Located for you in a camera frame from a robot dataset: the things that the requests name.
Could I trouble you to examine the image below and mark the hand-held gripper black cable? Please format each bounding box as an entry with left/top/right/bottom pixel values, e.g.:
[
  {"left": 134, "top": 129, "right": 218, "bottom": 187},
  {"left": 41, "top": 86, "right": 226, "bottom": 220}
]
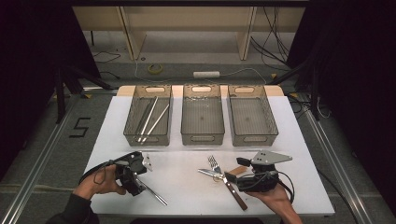
[
  {"left": 78, "top": 151, "right": 138, "bottom": 185},
  {"left": 276, "top": 169, "right": 296, "bottom": 205}
]

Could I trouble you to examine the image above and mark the white power strip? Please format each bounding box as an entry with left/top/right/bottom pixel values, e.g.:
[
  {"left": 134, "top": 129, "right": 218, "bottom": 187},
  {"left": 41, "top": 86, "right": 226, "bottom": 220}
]
[{"left": 192, "top": 70, "right": 221, "bottom": 79}]

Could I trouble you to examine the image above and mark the black metal stand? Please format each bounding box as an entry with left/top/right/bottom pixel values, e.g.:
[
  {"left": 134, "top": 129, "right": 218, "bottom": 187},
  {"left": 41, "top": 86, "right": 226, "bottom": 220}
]
[
  {"left": 54, "top": 63, "right": 114, "bottom": 124},
  {"left": 268, "top": 57, "right": 321, "bottom": 121}
]

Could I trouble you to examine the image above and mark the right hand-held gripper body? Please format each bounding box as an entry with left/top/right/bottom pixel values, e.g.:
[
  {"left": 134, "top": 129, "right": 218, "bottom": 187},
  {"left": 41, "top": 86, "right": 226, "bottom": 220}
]
[{"left": 235, "top": 149, "right": 294, "bottom": 192}]

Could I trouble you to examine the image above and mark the aluminium floor rail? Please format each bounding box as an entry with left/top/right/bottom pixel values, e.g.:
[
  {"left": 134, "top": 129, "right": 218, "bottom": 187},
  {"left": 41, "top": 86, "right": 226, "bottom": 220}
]
[
  {"left": 0, "top": 94, "right": 78, "bottom": 224},
  {"left": 298, "top": 92, "right": 375, "bottom": 224},
  {"left": 82, "top": 86, "right": 119, "bottom": 94}
]

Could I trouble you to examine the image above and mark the translucent grey plastic bin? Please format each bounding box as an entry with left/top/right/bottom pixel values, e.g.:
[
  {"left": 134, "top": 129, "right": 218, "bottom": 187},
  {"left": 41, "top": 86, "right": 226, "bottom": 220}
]
[
  {"left": 180, "top": 83, "right": 226, "bottom": 147},
  {"left": 226, "top": 84, "right": 279, "bottom": 147},
  {"left": 123, "top": 84, "right": 174, "bottom": 147}
]

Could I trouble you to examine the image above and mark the thick black floor cable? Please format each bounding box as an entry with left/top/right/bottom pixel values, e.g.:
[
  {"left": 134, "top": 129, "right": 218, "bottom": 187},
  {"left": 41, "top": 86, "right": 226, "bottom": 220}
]
[{"left": 317, "top": 169, "right": 360, "bottom": 224}]

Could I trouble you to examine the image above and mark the metal chopstick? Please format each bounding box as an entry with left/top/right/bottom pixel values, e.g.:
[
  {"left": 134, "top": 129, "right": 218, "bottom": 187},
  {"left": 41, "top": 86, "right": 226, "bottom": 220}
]
[
  {"left": 135, "top": 97, "right": 154, "bottom": 134},
  {"left": 138, "top": 97, "right": 156, "bottom": 134}
]

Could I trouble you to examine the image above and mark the thin black floor cable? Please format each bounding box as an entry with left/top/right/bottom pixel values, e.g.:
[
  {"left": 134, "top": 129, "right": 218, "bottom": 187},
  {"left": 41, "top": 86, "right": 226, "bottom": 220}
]
[
  {"left": 92, "top": 50, "right": 121, "bottom": 64},
  {"left": 99, "top": 70, "right": 121, "bottom": 80}
]

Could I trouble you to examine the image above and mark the small wooden spoon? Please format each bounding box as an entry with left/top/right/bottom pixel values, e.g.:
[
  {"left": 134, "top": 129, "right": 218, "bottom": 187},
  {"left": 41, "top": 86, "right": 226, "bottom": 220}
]
[{"left": 211, "top": 164, "right": 249, "bottom": 183}]

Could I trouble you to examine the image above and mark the left hand-held gripper black cable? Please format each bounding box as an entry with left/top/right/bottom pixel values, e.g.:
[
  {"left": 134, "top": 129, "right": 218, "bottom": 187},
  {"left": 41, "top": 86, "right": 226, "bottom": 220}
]
[{"left": 78, "top": 151, "right": 138, "bottom": 185}]

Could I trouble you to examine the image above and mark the person's right hand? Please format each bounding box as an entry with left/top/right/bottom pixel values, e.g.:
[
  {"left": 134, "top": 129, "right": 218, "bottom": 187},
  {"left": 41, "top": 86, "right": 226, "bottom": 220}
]
[{"left": 245, "top": 184, "right": 296, "bottom": 217}]

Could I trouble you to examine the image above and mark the metal spoon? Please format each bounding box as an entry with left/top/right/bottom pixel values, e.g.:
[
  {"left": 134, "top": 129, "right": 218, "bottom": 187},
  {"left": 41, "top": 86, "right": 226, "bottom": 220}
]
[{"left": 137, "top": 177, "right": 169, "bottom": 206}]

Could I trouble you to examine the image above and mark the tangle of black white cables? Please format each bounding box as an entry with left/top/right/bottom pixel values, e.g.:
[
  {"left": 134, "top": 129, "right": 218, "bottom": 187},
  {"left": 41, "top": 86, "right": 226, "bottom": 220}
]
[{"left": 288, "top": 92, "right": 332, "bottom": 119}]

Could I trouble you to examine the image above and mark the white chopstick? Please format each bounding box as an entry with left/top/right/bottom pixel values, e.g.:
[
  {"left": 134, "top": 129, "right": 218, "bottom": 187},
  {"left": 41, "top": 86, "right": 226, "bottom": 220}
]
[
  {"left": 139, "top": 96, "right": 160, "bottom": 143},
  {"left": 143, "top": 104, "right": 171, "bottom": 144}
]

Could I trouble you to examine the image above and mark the black curtain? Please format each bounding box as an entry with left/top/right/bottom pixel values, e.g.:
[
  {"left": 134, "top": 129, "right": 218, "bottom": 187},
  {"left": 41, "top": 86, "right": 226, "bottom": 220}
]
[
  {"left": 286, "top": 0, "right": 396, "bottom": 216},
  {"left": 0, "top": 0, "right": 102, "bottom": 183}
]

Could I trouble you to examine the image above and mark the bundle of black cables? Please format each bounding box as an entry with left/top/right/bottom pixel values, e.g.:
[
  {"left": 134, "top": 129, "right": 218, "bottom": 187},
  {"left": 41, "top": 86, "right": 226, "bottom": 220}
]
[{"left": 249, "top": 6, "right": 292, "bottom": 71}]

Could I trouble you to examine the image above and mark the metal fork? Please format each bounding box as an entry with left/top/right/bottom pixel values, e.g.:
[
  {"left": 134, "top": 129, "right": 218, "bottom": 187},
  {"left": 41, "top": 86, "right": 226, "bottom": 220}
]
[{"left": 206, "top": 155, "right": 229, "bottom": 180}]

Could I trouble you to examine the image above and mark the right hand-held gripper black cable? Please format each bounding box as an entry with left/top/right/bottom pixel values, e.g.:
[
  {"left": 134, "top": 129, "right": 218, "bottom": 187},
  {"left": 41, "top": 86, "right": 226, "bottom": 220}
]
[{"left": 276, "top": 169, "right": 296, "bottom": 205}]

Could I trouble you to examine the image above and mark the light wooden desk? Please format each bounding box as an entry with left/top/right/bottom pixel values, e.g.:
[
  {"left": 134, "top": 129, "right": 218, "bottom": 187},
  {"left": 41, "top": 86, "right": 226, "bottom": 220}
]
[{"left": 72, "top": 6, "right": 306, "bottom": 62}]

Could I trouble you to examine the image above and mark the yellow tape roll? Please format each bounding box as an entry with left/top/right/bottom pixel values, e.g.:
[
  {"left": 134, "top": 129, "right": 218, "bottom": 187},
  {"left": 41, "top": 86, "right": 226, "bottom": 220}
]
[{"left": 148, "top": 63, "right": 163, "bottom": 76}]

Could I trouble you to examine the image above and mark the knife with wooden handle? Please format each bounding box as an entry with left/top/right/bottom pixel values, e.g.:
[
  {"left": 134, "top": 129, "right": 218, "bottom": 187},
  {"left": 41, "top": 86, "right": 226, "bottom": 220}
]
[{"left": 197, "top": 168, "right": 249, "bottom": 211}]

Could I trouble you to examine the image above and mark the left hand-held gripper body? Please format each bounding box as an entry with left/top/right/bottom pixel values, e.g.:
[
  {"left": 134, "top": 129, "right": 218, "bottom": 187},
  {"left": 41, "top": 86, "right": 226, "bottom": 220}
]
[{"left": 116, "top": 150, "right": 154, "bottom": 184}]

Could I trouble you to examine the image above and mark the person's left hand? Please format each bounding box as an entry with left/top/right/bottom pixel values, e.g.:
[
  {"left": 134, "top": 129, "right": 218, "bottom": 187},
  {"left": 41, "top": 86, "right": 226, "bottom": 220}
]
[{"left": 73, "top": 164, "right": 127, "bottom": 201}]

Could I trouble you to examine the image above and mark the white board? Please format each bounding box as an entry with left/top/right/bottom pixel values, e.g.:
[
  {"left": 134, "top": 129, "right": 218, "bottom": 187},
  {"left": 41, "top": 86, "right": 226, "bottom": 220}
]
[{"left": 82, "top": 94, "right": 336, "bottom": 217}]

